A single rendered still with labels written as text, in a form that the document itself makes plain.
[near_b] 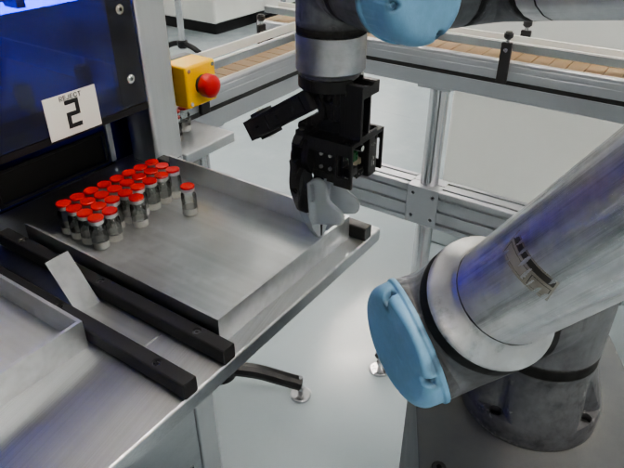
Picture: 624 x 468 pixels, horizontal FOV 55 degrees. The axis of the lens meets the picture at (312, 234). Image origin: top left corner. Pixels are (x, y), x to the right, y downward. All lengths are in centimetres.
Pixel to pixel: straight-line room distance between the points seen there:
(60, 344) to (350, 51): 42
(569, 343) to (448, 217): 111
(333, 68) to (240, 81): 71
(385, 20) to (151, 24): 54
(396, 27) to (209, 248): 42
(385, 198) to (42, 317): 121
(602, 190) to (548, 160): 183
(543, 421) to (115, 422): 43
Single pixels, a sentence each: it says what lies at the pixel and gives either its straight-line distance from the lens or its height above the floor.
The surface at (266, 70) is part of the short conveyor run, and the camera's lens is 139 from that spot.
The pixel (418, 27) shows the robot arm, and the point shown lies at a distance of 52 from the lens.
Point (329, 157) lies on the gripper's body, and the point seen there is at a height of 104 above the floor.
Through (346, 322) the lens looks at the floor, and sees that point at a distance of 203.
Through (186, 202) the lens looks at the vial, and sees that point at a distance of 87.
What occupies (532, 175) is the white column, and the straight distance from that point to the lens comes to 222.
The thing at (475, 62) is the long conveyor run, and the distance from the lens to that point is 149.
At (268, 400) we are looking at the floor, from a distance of 179.
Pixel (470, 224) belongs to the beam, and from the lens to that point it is 167.
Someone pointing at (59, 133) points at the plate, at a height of 100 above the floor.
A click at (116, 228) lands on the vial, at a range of 83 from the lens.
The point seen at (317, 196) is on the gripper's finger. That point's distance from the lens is 71.
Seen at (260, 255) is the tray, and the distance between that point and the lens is 78.
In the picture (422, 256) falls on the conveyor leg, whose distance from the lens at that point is 181.
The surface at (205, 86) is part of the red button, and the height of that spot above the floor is 100.
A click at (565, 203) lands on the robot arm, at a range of 38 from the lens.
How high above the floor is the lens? 132
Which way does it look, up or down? 32 degrees down
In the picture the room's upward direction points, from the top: straight up
